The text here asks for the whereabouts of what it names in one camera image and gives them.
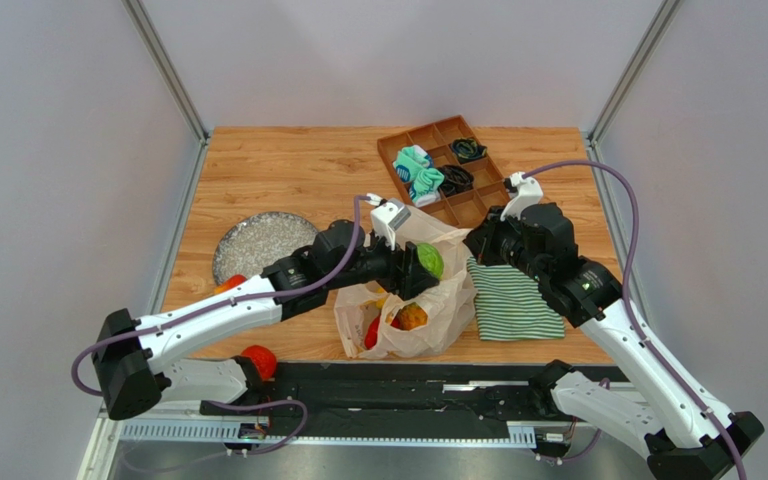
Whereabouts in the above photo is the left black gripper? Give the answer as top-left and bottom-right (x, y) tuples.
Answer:
(326, 226), (439, 301)

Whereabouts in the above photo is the small pineapple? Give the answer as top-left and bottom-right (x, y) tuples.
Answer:
(391, 303), (428, 331)

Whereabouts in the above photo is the translucent beige plastic bag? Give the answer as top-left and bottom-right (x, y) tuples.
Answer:
(334, 206), (476, 360)

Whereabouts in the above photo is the red bell pepper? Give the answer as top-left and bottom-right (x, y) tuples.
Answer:
(363, 316), (381, 350)

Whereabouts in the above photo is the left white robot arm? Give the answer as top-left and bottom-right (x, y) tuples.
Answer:
(90, 220), (439, 420)

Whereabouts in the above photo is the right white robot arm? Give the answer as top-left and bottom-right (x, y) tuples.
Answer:
(465, 203), (764, 479)

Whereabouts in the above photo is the brown compartment tray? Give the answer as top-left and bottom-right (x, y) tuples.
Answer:
(377, 116), (515, 228)

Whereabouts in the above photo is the green striped cloth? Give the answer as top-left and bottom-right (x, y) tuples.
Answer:
(467, 258), (565, 342)

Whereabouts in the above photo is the black yellow sock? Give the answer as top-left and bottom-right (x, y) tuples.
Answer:
(449, 137), (487, 164)

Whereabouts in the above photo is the mint green sock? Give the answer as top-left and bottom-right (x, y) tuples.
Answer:
(392, 145), (445, 207)

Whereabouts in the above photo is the grey fruit plate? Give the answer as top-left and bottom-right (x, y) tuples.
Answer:
(212, 211), (319, 285)

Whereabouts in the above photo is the red orange peach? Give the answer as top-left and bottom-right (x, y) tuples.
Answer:
(241, 345), (278, 380)

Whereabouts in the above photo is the small red orange fruit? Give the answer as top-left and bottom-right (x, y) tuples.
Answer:
(213, 274), (247, 295)

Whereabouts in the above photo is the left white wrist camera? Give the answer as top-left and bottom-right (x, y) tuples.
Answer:
(366, 193), (411, 251)

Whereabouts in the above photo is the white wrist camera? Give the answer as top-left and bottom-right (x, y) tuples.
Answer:
(366, 193), (411, 251)
(501, 172), (544, 219)

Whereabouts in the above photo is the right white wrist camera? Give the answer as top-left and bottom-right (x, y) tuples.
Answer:
(501, 172), (544, 219)

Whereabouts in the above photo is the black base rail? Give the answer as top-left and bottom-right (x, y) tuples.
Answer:
(137, 359), (665, 451)

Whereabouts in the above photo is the right aluminium frame post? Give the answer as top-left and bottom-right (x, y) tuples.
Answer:
(587, 0), (684, 145)

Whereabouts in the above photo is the aluminium frame post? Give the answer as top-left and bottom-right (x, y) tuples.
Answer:
(587, 0), (684, 145)
(122, 0), (210, 144)

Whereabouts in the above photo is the left aluminium frame post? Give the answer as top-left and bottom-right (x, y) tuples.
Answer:
(122, 0), (210, 144)

